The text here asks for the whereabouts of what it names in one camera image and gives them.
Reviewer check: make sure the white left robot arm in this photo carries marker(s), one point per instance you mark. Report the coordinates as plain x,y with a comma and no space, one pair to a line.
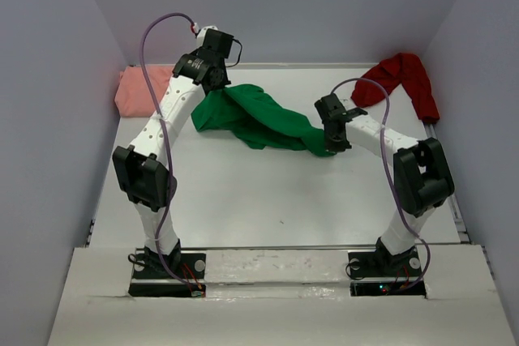
144,168

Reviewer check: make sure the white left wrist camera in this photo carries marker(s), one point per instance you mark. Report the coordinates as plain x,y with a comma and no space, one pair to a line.
200,33

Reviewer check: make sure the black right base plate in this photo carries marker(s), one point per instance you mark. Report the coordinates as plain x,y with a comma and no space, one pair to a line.
368,278

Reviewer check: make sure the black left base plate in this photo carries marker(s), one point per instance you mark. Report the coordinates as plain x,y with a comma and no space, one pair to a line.
150,279

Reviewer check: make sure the folded pink t-shirt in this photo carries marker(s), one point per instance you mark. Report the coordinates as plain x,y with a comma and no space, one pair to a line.
133,98

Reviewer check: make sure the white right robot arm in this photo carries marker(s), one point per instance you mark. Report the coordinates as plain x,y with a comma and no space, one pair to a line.
418,176

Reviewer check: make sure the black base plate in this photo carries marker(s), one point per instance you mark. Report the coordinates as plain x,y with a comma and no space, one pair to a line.
150,279
368,278

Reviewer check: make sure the red t-shirt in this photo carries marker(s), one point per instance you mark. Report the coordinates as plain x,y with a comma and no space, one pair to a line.
402,69

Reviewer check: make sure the green t-shirt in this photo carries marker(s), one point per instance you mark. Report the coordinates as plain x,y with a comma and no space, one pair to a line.
255,118

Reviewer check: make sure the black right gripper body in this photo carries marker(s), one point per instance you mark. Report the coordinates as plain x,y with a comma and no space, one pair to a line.
335,144

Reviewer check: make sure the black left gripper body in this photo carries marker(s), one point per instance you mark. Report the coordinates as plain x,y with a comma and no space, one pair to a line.
222,65

